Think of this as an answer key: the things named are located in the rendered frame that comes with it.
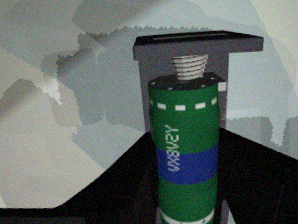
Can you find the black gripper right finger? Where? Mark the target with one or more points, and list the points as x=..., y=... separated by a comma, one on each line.
x=259, y=185

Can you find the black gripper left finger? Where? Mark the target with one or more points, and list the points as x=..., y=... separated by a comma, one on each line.
x=126, y=193

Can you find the green cylindrical battery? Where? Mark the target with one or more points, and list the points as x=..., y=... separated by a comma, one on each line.
x=185, y=123

